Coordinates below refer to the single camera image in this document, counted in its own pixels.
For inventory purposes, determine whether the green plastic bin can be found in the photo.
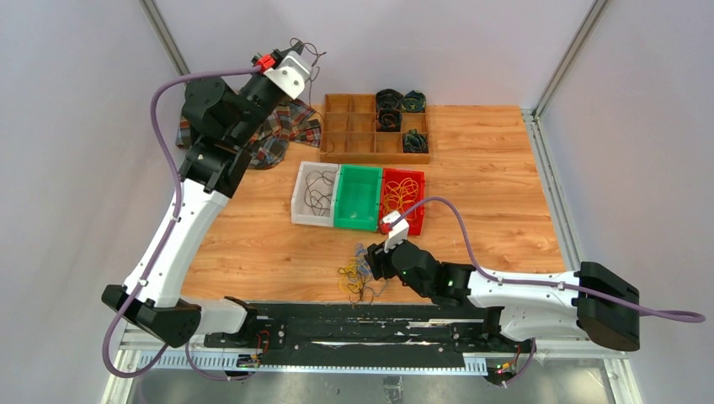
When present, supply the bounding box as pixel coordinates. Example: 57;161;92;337
333;164;382;231

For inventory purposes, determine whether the cable bundle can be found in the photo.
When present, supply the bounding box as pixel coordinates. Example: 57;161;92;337
337;242;392;306

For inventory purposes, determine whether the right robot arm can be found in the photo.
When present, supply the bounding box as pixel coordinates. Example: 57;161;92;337
364;241;640;352

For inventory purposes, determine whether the white plastic bin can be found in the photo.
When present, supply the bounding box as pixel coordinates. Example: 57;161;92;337
290;161;341;227

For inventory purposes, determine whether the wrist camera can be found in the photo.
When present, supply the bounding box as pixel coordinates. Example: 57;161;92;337
252;50;312;99
379;210;409;252

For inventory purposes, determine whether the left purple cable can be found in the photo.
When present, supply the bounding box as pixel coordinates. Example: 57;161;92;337
101;66;269;384

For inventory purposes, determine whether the red plastic bin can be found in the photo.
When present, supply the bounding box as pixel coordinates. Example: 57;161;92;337
377;167;425;234

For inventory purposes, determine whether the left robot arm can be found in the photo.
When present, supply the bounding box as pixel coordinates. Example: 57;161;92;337
101;68;304;348

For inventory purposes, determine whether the wooden compartment tray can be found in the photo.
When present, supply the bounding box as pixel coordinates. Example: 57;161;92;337
318;93;437;165

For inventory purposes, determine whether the yellow cable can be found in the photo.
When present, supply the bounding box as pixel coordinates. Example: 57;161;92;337
382;177;420;220

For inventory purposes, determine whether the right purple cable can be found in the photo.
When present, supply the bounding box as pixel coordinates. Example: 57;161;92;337
390;196;706;388

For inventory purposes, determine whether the rolled dark tie top-left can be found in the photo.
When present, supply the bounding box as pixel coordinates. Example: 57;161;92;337
375;88;403;112

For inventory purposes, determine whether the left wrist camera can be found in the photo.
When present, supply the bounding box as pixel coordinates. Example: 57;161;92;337
252;50;312;99

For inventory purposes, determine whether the brown cable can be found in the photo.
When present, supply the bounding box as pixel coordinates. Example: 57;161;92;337
287;37;336;156
303;170;338;219

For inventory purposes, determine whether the rolled green tie top-right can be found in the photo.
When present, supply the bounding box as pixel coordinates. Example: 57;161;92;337
401;90;427;114

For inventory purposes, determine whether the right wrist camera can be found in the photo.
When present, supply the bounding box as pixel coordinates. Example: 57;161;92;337
379;210;409;252

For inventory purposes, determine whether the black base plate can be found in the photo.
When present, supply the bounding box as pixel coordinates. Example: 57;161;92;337
203;302;535;370

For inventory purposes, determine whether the plaid cloth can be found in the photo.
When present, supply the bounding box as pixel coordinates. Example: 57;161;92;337
176;98;322;170

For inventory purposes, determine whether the rolled dark tie middle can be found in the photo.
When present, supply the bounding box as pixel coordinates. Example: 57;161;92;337
376;109;402;132

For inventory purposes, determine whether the rolled green tie bottom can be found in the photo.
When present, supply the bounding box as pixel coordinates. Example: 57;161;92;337
402;129;429;154

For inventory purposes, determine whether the aluminium rail frame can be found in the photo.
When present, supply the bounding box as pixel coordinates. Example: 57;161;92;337
102;326;640;403

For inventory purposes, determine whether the purple cable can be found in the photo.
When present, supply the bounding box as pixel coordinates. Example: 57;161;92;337
101;66;269;384
390;196;706;388

